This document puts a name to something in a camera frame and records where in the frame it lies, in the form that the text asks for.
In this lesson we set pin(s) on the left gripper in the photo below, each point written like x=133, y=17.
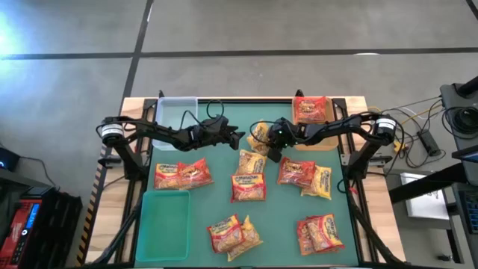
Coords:
x=213, y=134

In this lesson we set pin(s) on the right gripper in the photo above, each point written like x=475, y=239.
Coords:
x=284, y=136

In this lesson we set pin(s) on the yellow creamy chicken ramen pack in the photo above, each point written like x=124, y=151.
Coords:
x=252, y=162
x=251, y=239
x=258, y=148
x=322, y=183

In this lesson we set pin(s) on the red chili ramen pack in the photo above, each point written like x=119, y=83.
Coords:
x=310, y=110
x=302, y=239
x=196, y=172
x=295, y=171

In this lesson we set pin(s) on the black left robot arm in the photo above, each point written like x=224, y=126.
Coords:
x=157, y=130

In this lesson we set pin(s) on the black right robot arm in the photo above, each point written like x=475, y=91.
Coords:
x=336, y=130

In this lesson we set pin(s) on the clear plastic bin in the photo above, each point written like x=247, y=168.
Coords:
x=175, y=108

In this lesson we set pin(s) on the tan plastic bin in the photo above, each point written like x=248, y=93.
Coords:
x=330, y=108

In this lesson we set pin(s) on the green plastic bin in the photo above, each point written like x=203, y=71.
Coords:
x=162, y=224

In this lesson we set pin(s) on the black power brick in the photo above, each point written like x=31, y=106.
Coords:
x=429, y=142

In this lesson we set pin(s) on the white paper sheet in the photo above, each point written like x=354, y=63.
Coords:
x=425, y=205

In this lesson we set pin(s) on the yellow black hazard tape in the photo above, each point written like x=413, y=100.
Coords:
x=84, y=239

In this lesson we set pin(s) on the grey desk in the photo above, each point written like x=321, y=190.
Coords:
x=450, y=97

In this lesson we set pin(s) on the black plastic crate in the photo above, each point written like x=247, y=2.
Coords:
x=52, y=224

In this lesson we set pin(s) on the black pole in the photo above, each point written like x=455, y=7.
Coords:
x=468, y=86

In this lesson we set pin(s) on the black keyboard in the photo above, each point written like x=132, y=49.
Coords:
x=472, y=213

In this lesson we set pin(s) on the black device with blue light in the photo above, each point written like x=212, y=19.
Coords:
x=7, y=158

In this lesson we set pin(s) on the red equipment case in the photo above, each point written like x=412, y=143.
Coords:
x=15, y=231

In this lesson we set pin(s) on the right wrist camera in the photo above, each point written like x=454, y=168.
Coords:
x=275, y=155

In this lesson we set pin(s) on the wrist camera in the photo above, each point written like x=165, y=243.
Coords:
x=236, y=141
x=275, y=155

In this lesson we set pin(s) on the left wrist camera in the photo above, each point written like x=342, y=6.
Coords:
x=236, y=141

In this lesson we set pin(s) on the black aluminium table frame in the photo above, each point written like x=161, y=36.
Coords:
x=242, y=100

